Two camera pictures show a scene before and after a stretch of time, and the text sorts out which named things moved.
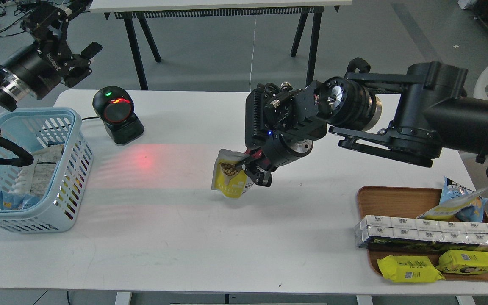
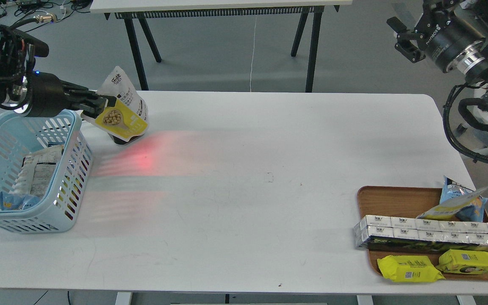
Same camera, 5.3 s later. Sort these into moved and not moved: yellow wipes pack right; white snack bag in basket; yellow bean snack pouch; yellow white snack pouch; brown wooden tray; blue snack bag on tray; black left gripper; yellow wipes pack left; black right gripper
Moved: black left gripper; yellow bean snack pouch; black right gripper
Not moved: brown wooden tray; yellow wipes pack right; white snack bag in basket; yellow wipes pack left; yellow white snack pouch; blue snack bag on tray
